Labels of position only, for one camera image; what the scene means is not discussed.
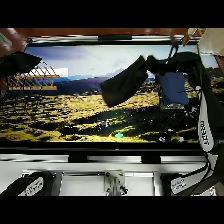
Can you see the dark grey T-shirt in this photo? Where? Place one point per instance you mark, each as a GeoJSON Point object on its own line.
{"type": "Point", "coordinates": [125, 83]}

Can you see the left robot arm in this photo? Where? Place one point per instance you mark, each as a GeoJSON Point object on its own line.
{"type": "Point", "coordinates": [33, 185]}

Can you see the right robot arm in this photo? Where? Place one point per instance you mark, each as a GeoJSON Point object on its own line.
{"type": "Point", "coordinates": [205, 133]}

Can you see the blue garment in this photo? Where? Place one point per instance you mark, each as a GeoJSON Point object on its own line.
{"type": "Point", "coordinates": [174, 88]}

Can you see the beige garment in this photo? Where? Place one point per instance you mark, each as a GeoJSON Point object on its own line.
{"type": "Point", "coordinates": [213, 40]}

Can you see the silver frame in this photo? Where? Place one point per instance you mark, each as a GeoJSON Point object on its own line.
{"type": "Point", "coordinates": [113, 166]}

